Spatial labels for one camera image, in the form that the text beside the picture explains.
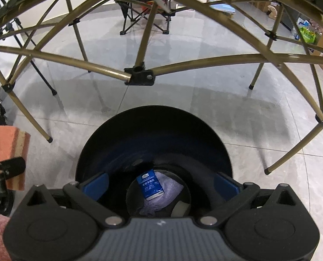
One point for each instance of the small blue box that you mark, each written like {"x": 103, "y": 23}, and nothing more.
{"x": 149, "y": 185}

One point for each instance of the orange sponge block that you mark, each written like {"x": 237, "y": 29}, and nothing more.
{"x": 3, "y": 144}

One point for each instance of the beige wooden toy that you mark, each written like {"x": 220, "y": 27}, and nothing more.
{"x": 272, "y": 12}

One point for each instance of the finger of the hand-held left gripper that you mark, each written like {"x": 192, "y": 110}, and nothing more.
{"x": 14, "y": 165}

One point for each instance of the black round bin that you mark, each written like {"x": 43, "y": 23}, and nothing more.
{"x": 123, "y": 130}

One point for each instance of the black camera tripod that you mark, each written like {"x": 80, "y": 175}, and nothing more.
{"x": 46, "y": 81}

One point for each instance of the low blue and white platform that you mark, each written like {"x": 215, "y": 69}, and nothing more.
{"x": 222, "y": 8}

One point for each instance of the purple cloth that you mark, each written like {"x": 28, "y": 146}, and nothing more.
{"x": 167, "y": 193}

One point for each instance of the black folding chair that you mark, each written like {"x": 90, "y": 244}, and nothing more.
{"x": 133, "y": 11}

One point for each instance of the green bag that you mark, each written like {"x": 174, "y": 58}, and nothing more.
{"x": 308, "y": 35}

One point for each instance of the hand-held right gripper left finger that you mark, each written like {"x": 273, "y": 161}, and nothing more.
{"x": 96, "y": 185}

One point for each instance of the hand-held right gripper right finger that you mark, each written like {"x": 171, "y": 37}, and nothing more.
{"x": 226, "y": 186}

